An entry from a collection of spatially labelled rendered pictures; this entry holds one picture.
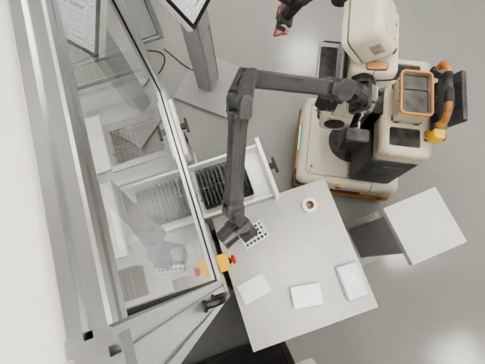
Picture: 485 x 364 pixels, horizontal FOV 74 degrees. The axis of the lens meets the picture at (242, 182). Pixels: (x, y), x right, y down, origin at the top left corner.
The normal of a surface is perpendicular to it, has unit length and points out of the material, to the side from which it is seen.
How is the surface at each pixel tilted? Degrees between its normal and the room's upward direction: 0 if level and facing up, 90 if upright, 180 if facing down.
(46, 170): 0
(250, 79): 45
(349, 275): 0
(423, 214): 0
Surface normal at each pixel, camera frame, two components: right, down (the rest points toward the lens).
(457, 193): -0.02, -0.25
